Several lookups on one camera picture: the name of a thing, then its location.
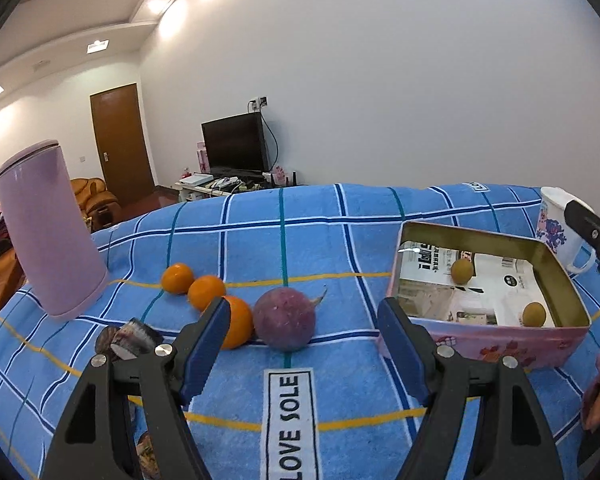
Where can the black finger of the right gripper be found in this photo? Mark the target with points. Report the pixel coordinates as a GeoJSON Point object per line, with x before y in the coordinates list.
{"type": "Point", "coordinates": [585, 223]}

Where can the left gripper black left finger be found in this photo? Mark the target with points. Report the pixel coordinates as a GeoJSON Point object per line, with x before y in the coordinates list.
{"type": "Point", "coordinates": [94, 437]}

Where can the small yellow-brown round fruit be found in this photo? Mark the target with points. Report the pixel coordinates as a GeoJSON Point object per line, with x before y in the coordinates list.
{"type": "Point", "coordinates": [462, 271]}

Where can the brown wrinkled taro chunk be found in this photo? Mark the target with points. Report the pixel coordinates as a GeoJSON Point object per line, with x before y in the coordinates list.
{"type": "Point", "coordinates": [146, 457]}

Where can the white mug with blue print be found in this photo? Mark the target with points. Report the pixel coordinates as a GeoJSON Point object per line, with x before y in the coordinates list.
{"type": "Point", "coordinates": [553, 231]}

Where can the white printed paper in tin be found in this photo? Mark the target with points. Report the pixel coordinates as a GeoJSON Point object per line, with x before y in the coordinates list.
{"type": "Point", "coordinates": [495, 296]}

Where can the pink metal tin box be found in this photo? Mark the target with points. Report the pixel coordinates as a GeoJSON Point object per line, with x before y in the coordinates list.
{"type": "Point", "coordinates": [533, 347]}

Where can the far orange tangerine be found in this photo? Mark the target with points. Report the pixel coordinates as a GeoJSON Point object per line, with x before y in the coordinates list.
{"type": "Point", "coordinates": [176, 279]}

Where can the orange tangerine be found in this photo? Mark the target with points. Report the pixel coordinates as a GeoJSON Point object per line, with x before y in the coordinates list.
{"type": "Point", "coordinates": [203, 290]}
{"type": "Point", "coordinates": [176, 279]}

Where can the brown sofa with pink cushion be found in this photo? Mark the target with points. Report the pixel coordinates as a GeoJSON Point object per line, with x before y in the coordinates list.
{"type": "Point", "coordinates": [11, 276]}

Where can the middle orange tangerine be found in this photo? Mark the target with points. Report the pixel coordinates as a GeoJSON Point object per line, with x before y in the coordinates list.
{"type": "Point", "coordinates": [203, 290]}

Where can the orange tangerine nearest radish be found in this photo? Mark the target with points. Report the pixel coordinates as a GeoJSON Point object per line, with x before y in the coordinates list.
{"type": "Point", "coordinates": [241, 324]}

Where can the lilac cylindrical kettle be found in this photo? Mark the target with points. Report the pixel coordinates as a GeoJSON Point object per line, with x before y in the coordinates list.
{"type": "Point", "coordinates": [47, 230]}

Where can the blue plaid towel cloth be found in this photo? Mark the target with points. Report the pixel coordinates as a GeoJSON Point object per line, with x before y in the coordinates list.
{"type": "Point", "coordinates": [336, 409]}

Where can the purple round radish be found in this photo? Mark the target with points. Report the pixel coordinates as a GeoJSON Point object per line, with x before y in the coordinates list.
{"type": "Point", "coordinates": [285, 318]}

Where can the orange leather armchair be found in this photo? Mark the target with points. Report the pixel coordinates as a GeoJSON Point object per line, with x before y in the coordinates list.
{"type": "Point", "coordinates": [100, 209]}

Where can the white TV stand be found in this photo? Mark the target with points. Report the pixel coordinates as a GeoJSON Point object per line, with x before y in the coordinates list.
{"type": "Point", "coordinates": [199, 186]}

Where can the brown wooden door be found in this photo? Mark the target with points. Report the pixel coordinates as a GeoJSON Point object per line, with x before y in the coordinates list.
{"type": "Point", "coordinates": [121, 145]}

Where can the black flat television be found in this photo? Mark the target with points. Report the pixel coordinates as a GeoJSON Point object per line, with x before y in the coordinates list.
{"type": "Point", "coordinates": [236, 143]}

